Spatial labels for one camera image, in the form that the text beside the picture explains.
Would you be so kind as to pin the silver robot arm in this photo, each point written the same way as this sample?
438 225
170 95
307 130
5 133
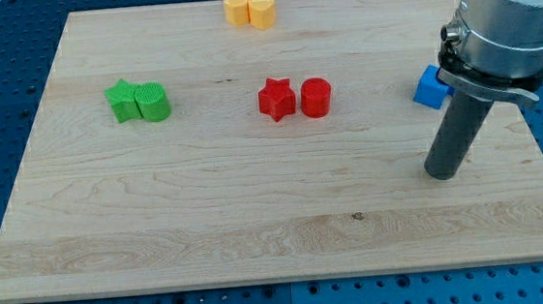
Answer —
492 51

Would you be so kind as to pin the red star block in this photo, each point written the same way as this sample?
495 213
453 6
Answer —
276 98

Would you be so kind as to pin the green star block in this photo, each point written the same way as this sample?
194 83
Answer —
122 100

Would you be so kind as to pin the red cylinder block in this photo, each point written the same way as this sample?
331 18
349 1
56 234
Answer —
315 97

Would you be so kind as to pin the light wooden board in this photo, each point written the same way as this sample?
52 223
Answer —
220 195

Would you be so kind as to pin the green cylinder block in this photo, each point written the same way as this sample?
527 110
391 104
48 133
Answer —
152 101

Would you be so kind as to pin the yellow heart block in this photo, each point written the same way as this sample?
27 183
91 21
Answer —
262 13

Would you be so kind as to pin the yellow hexagon block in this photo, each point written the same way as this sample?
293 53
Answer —
236 11

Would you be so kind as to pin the blue cube block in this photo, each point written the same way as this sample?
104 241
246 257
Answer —
431 91

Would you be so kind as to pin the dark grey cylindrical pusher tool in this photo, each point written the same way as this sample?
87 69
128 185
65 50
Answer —
457 131

